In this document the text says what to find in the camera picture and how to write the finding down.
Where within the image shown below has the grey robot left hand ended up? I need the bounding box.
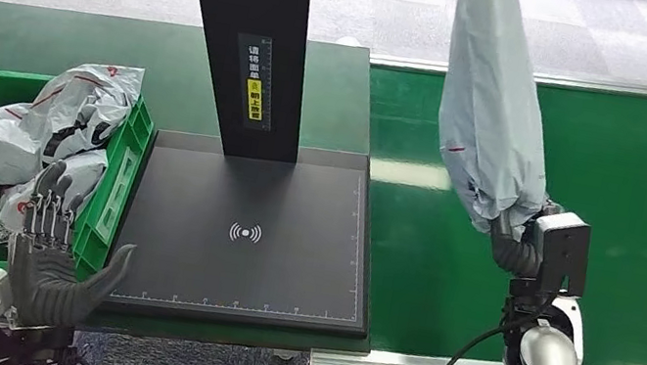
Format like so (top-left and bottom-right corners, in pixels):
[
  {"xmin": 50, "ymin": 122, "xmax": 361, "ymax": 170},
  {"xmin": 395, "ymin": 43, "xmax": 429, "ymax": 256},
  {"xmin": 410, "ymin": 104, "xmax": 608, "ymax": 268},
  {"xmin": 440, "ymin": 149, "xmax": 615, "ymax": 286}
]
[{"xmin": 0, "ymin": 154, "xmax": 150, "ymax": 346}]

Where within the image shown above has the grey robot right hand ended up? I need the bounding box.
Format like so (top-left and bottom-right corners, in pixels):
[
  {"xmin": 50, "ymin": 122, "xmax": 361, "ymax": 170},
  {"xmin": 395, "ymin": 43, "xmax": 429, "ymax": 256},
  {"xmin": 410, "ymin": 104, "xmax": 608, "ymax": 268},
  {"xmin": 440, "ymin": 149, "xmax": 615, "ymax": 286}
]
[{"xmin": 483, "ymin": 192, "xmax": 566, "ymax": 283}]

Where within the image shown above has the grey plastic courier bag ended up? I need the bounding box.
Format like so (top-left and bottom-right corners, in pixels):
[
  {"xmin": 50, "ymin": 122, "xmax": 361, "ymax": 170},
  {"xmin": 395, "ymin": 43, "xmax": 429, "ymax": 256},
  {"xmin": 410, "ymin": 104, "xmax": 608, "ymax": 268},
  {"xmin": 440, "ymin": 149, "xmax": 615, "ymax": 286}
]
[{"xmin": 419, "ymin": 0, "xmax": 583, "ymax": 246}]

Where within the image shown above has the green conveyor belt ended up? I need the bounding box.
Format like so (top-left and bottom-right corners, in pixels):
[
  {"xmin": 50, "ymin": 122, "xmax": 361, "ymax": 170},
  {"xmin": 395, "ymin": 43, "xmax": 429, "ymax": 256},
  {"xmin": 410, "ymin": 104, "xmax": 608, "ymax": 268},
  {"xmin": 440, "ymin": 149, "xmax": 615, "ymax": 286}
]
[{"xmin": 324, "ymin": 44, "xmax": 647, "ymax": 365}]

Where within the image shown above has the black inbound scanner machine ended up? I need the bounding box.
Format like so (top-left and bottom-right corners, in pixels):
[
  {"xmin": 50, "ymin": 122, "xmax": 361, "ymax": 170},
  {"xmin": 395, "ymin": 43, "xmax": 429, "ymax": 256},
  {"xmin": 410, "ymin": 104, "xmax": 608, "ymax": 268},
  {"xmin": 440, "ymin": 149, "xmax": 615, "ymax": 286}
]
[{"xmin": 91, "ymin": 0, "xmax": 426, "ymax": 355}]

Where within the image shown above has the plain grey crumpled bag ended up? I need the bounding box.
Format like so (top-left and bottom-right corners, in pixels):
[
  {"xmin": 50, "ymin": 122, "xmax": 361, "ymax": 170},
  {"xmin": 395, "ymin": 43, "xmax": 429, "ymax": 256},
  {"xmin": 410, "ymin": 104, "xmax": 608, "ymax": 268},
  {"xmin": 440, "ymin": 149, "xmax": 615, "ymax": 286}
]
[{"xmin": 0, "ymin": 135, "xmax": 111, "ymax": 262}]

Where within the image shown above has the white bag with red line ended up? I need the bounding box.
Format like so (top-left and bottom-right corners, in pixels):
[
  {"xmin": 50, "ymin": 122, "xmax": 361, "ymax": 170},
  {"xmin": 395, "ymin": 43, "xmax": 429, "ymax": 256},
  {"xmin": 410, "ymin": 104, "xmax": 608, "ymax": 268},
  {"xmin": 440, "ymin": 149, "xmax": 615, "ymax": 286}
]
[{"xmin": 0, "ymin": 45, "xmax": 147, "ymax": 211}]

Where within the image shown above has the dark green table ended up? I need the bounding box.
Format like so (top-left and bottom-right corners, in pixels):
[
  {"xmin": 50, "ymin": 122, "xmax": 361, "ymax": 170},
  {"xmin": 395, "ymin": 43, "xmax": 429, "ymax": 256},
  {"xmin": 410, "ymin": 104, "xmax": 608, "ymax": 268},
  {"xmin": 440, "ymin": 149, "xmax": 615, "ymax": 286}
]
[{"xmin": 0, "ymin": 0, "xmax": 419, "ymax": 365}]

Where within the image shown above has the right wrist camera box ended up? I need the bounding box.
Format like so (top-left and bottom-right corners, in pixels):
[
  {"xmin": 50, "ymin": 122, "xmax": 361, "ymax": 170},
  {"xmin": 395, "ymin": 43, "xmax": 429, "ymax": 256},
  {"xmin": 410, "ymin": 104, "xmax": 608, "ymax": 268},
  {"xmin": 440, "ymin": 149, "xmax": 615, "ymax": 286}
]
[{"xmin": 525, "ymin": 206, "xmax": 597, "ymax": 302}]

